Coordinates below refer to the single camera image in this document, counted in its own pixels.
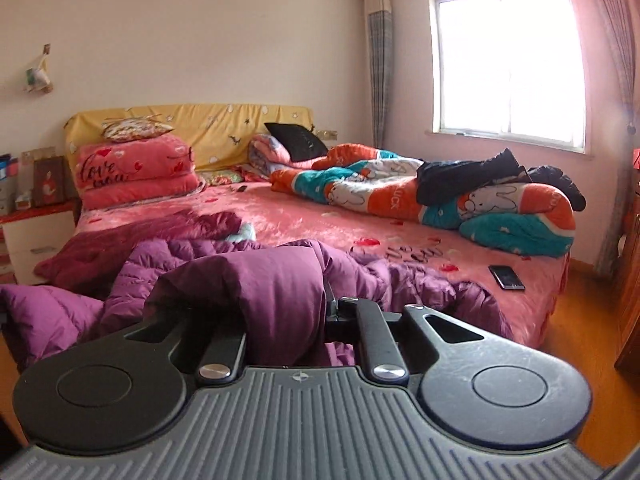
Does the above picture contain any black cushion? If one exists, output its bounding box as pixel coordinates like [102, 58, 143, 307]
[264, 122, 329, 163]

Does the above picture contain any white nightstand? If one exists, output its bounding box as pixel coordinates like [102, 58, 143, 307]
[0, 200, 81, 286]

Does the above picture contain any shiny dark red down jacket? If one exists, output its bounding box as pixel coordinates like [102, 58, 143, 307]
[34, 210, 246, 291]

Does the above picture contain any grey checked curtain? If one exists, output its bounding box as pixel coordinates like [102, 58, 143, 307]
[364, 0, 396, 150]

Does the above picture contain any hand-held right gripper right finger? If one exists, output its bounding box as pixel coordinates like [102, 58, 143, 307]
[324, 296, 501, 385]

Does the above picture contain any yellow headboard cover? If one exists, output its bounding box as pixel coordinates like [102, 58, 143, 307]
[64, 103, 317, 173]

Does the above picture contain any pink heart printed blanket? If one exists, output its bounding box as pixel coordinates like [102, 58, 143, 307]
[75, 180, 571, 351]

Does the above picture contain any black smartphone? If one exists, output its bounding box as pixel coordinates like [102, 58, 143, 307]
[489, 265, 527, 292]

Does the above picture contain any folded patterned quilt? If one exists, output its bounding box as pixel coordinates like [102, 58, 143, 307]
[249, 134, 301, 178]

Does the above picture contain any wall hanging ornament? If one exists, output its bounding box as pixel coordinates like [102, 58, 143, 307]
[25, 44, 55, 95]

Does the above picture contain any floral patterned pillow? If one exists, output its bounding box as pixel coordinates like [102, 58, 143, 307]
[197, 169, 246, 187]

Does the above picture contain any brown patterned small pillow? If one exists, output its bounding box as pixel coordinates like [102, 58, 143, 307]
[101, 117, 176, 143]

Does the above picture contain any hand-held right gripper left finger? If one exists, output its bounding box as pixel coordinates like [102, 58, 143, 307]
[115, 307, 249, 385]

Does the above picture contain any brown wooden cabinet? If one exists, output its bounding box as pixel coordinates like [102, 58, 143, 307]
[612, 145, 640, 376]

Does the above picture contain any rabbit printed orange teal quilt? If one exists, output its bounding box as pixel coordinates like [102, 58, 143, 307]
[270, 144, 576, 260]

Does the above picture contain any purple down jacket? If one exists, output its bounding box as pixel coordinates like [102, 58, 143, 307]
[0, 238, 516, 376]

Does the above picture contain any black jacket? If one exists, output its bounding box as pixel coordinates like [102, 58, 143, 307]
[527, 165, 587, 212]

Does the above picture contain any pink lettered folded blanket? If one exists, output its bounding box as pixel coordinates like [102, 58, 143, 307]
[75, 133, 206, 211]

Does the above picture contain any pink checked curtain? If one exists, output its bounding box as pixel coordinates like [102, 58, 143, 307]
[582, 0, 640, 271]

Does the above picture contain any window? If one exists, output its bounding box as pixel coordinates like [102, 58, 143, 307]
[427, 0, 591, 153]

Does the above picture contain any dark navy jacket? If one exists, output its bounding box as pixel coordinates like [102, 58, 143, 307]
[416, 148, 533, 206]

